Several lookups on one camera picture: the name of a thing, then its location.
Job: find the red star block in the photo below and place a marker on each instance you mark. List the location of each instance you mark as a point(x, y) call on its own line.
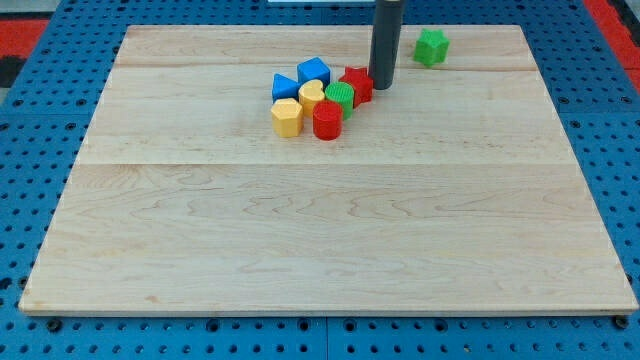
point(358, 78)

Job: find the blue cube block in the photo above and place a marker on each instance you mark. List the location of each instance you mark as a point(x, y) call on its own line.
point(313, 69)

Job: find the green star block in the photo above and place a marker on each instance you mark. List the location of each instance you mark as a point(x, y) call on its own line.
point(431, 47)

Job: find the red cylinder block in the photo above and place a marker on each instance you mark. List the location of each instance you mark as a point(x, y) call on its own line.
point(327, 120)

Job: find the yellow hexagon block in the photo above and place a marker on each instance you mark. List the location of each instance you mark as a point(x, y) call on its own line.
point(287, 117)

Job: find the yellow heart block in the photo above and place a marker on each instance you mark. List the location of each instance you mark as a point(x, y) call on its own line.
point(309, 94)

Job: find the green cylinder block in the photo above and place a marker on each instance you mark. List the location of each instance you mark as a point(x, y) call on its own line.
point(343, 94)

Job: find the blue triangle block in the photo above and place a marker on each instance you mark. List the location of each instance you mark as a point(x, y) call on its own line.
point(284, 87)

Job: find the light wooden board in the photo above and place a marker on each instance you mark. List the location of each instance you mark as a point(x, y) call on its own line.
point(453, 193)

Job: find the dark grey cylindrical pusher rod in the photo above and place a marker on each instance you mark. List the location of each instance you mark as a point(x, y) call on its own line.
point(387, 22)

